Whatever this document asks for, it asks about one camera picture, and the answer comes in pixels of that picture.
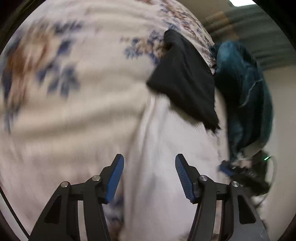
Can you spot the teal plush blanket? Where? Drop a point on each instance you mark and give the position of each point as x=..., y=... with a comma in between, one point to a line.
x=249, y=105

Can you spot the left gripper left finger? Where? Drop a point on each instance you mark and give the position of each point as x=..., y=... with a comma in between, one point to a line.
x=59, y=219

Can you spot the black garment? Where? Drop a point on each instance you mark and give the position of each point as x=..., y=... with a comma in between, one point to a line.
x=185, y=78

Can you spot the floral bed blanket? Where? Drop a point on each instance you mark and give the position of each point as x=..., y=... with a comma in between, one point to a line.
x=74, y=91

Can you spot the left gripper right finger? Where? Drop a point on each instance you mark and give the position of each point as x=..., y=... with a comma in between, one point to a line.
x=239, y=219

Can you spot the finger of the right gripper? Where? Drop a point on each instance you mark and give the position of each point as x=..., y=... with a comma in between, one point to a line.
x=227, y=168

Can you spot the white garment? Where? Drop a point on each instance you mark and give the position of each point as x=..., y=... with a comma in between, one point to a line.
x=155, y=206

